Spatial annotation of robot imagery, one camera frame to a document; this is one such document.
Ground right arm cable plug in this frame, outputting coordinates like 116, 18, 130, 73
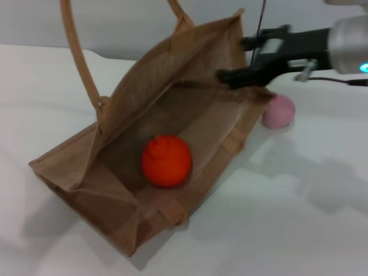
293, 59, 368, 87

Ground pink peach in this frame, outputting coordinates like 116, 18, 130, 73
261, 94, 297, 129

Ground brown jute handbag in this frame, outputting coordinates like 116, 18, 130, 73
28, 0, 278, 258

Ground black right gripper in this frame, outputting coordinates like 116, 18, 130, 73
217, 25, 331, 89

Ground orange fruit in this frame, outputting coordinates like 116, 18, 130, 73
140, 134, 193, 189

